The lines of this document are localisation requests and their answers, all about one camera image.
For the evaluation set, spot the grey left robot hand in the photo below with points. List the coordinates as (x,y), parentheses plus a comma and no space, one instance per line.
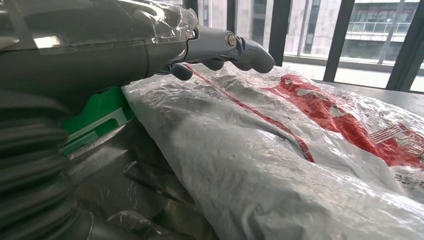
(82,49)

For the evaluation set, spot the long grey parcel red stripe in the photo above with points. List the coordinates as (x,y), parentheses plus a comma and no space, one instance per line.
(265,165)

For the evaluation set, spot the green plastic crate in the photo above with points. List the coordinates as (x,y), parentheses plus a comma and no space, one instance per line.
(96,116)

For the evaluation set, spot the dark window frame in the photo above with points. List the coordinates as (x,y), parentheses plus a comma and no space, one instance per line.
(280,26)

